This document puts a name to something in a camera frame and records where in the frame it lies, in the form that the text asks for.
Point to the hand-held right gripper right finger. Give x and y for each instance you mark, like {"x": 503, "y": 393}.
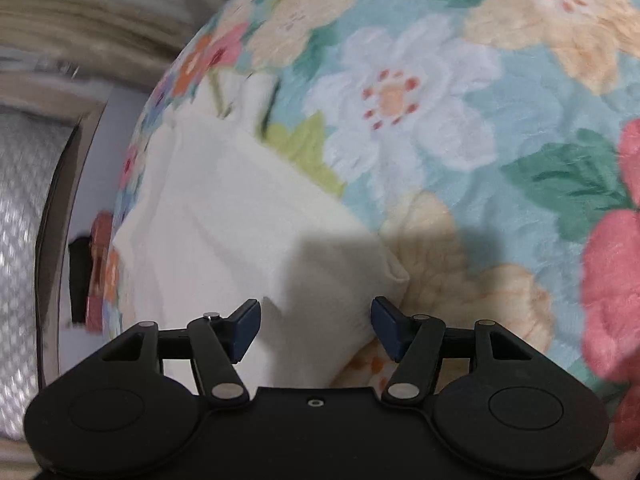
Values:
{"x": 389, "y": 324}

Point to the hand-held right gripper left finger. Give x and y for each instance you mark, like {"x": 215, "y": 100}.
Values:
{"x": 246, "y": 329}

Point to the white cloth garment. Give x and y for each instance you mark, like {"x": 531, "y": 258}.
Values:
{"x": 235, "y": 220}

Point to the floral printed blanket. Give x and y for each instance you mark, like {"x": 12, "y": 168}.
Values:
{"x": 425, "y": 125}

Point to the grey woven mat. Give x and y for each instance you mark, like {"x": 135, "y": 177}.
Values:
{"x": 20, "y": 260}

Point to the dark wooden bed frame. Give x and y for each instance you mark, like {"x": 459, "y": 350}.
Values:
{"x": 57, "y": 240}

